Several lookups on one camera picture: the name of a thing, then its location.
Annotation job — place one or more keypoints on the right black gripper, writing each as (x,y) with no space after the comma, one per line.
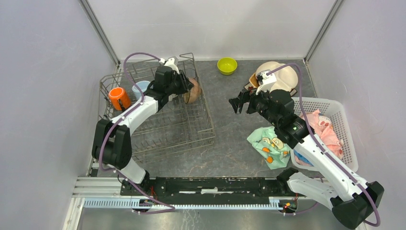
(243,97)

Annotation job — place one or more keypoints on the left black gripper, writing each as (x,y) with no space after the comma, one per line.
(184,88)

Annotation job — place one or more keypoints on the beige brown-rimmed bowl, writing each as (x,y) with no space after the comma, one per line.
(194,93)

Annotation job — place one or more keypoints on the lime green bowl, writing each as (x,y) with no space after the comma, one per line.
(227,65)

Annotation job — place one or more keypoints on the light blue mug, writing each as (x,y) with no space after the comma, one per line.
(141,87)

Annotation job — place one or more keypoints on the orange mug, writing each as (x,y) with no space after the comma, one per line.
(119,98)

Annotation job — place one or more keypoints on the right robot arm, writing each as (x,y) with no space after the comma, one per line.
(349,196)

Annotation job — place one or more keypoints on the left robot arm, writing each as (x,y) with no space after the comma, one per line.
(112,140)

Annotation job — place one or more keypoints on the square floral plate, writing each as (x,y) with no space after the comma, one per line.
(249,87)

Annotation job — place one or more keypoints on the cream divided plate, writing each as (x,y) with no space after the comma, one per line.
(286,78)

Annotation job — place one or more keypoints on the green cartoon cloth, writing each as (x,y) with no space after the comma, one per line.
(275,152)

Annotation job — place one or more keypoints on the blue cloth in basket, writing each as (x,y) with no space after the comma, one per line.
(301,160)

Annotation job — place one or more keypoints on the pink patterned cloth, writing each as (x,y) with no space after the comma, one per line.
(323,127)

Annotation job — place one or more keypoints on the white plastic basket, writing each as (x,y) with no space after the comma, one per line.
(335,112)

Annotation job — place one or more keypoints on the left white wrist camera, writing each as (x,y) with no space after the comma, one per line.
(171,62)

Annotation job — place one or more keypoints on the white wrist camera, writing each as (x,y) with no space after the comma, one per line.
(266,79)
(171,62)

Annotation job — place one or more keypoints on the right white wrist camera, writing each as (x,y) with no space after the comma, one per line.
(266,79)

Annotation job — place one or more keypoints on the grey wire dish rack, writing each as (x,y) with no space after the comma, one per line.
(180,126)

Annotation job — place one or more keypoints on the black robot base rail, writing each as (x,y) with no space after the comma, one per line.
(219,191)

